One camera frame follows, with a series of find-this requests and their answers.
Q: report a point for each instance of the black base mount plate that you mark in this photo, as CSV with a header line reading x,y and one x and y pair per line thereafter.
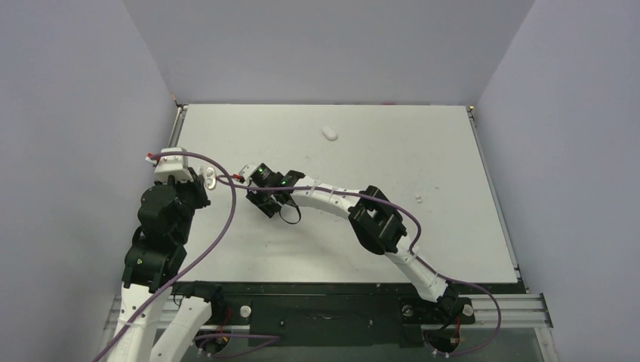
x,y
304,328

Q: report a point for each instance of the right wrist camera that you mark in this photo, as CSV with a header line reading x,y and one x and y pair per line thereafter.
x,y
244,174

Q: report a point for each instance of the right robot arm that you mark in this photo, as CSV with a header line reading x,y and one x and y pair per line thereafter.
x,y
377,225

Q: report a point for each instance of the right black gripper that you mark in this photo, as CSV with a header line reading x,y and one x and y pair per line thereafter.
x,y
256,195

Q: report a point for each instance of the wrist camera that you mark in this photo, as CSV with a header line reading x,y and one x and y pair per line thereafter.
x,y
172,165
244,174

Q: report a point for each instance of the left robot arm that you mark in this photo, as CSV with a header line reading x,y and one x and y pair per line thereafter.
x,y
154,258

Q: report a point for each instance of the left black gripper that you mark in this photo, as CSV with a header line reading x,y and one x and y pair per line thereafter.
x,y
196,185

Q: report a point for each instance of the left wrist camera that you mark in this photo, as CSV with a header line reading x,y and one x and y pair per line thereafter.
x,y
172,165

